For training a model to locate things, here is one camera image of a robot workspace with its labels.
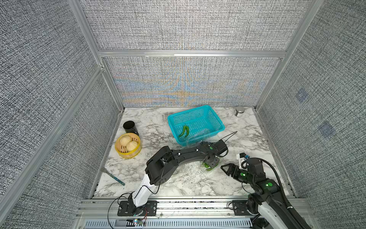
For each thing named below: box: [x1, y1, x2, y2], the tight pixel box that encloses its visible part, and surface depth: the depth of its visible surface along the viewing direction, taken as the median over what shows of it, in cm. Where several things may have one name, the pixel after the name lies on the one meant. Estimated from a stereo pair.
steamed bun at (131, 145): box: [125, 140, 139, 152], surface depth 92 cm
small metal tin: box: [233, 106, 245, 117], surface depth 115 cm
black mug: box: [122, 120, 140, 136], surface depth 99 cm
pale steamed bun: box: [119, 135, 133, 146], surface depth 97 cm
